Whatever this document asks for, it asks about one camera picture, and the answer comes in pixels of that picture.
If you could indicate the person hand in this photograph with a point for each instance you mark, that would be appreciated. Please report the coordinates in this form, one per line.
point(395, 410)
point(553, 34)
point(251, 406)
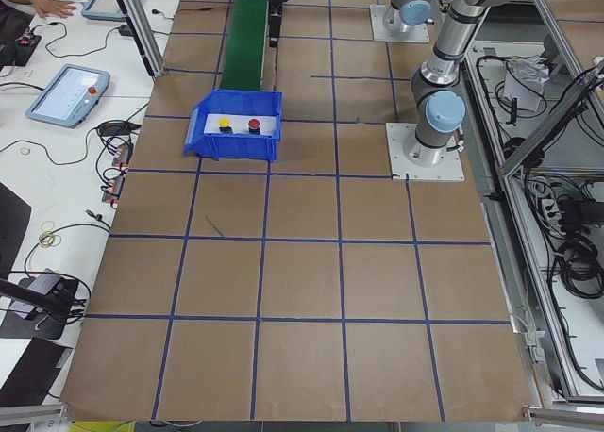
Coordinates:
point(58, 8)

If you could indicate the yellow push button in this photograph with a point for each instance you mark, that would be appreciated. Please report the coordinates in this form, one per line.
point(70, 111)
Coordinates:
point(224, 125)

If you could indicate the left blue plastic bin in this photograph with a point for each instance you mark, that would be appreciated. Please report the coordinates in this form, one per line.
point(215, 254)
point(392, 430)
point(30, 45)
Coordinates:
point(205, 139)

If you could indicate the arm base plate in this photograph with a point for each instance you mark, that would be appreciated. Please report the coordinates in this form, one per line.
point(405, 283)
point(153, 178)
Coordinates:
point(410, 160)
point(419, 34)

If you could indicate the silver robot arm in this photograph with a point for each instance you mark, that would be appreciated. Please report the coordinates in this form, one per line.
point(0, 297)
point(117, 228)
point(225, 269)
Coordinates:
point(441, 110)
point(403, 15)

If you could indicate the aluminium frame post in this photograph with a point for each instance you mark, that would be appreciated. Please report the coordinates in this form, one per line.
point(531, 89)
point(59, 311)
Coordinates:
point(143, 36)

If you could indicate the far teach pendant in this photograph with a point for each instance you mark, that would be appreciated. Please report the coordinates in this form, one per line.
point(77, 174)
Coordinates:
point(103, 10)

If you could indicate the black power adapter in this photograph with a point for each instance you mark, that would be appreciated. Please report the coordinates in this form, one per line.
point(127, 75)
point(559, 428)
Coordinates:
point(125, 31)

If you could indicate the green conveyor belt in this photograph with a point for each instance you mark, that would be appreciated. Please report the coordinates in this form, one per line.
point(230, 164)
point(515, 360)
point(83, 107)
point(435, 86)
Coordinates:
point(243, 64)

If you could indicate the red push button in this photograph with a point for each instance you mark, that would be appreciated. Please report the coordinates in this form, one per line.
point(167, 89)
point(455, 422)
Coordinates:
point(254, 126)

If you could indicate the near teach pendant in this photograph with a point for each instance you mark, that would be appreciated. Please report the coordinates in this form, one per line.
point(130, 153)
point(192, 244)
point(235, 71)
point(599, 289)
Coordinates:
point(70, 96)

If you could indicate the teach pendant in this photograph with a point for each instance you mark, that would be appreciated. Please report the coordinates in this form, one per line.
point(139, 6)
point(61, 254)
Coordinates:
point(70, 96)
point(103, 10)

